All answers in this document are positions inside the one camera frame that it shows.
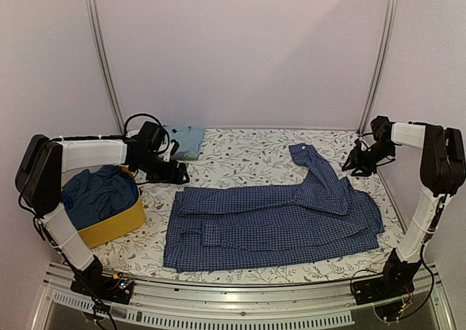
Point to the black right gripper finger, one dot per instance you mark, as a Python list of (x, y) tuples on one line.
[(355, 159), (364, 171)]

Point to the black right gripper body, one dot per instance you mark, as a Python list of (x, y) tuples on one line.
[(374, 154)]

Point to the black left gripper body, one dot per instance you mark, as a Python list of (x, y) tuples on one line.
[(155, 171)]

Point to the light blue t-shirt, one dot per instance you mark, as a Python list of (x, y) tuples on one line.
[(190, 141)]

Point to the blue checkered shirt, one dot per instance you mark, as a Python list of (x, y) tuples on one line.
[(252, 227)]

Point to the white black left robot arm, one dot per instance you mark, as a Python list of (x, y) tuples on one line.
[(39, 180)]

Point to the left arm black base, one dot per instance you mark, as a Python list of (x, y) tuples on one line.
[(112, 288)]

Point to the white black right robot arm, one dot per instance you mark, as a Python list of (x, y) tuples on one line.
[(441, 171)]

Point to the yellow laundry basket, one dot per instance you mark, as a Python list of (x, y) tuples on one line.
[(118, 225)]

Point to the dark blue garment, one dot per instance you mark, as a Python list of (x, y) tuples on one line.
[(90, 197)]

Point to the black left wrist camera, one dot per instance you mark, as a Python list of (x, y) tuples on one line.
[(152, 135)]

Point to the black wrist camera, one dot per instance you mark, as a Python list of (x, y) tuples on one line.
[(152, 135), (381, 128)]

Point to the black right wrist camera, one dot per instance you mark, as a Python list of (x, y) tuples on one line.
[(381, 128)]

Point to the right aluminium frame post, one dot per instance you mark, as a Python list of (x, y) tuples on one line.
[(384, 45)]

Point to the aluminium frame post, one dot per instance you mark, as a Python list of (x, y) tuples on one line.
[(384, 45), (100, 49)]

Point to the left aluminium frame post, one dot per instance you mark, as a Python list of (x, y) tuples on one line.
[(100, 49)]

